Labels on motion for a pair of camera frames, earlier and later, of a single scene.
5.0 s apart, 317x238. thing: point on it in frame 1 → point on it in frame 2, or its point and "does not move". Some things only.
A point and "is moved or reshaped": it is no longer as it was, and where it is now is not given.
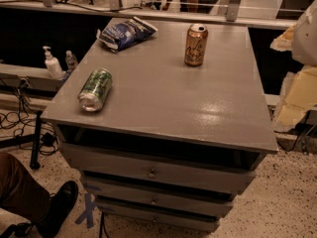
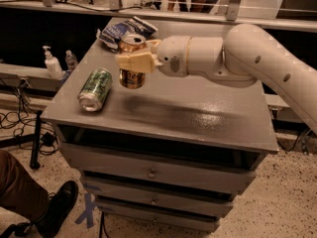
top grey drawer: [160, 170] does not move
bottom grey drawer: [162, 214] does not move
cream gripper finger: [283, 42] → [152, 44]
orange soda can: [196, 45] is moved or reshaped
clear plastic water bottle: [71, 60] does not move
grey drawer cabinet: [171, 145] does not move
